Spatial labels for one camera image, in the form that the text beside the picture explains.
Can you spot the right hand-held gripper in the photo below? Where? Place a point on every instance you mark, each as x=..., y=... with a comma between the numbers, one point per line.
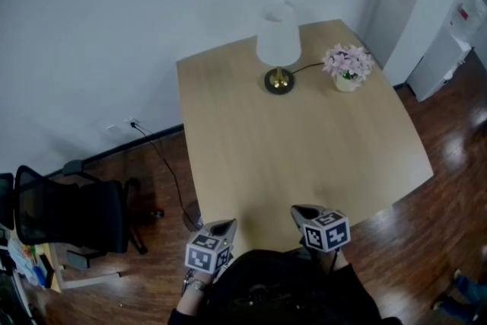
x=327, y=234

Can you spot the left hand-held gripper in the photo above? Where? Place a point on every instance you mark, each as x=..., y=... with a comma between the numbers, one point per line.
x=207, y=253

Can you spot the black round trash bin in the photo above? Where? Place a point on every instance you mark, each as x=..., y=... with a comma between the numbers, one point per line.
x=192, y=218

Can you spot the person's right forearm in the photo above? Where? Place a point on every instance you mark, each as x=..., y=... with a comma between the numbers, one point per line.
x=338, y=262

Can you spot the person's left forearm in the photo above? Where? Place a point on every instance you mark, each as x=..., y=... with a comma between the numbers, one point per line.
x=190, y=300

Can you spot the silver wristwatch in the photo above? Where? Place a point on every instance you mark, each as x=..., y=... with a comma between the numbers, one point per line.
x=194, y=283

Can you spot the person's black top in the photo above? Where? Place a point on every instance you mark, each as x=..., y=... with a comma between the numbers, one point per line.
x=281, y=289

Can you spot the black office chair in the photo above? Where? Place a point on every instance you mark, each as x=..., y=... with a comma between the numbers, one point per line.
x=72, y=213

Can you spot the pink flowers in white pot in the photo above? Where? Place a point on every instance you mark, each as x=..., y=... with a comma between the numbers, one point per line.
x=348, y=64

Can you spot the white shade brass table lamp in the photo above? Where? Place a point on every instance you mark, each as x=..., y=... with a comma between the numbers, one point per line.
x=277, y=45

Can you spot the white water dispenser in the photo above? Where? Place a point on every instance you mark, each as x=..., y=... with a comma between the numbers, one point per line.
x=437, y=68

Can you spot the colourful desk clutter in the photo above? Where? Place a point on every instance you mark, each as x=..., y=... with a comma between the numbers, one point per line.
x=23, y=262

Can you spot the clear water jug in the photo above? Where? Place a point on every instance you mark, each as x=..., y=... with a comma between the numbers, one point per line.
x=468, y=15

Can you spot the white wall socket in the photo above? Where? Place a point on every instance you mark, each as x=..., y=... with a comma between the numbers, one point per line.
x=132, y=122

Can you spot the white blank wall plate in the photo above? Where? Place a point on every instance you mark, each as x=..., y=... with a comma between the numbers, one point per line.
x=113, y=128

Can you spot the wooden side desk white frame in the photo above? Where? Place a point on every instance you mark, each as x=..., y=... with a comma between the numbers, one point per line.
x=76, y=278

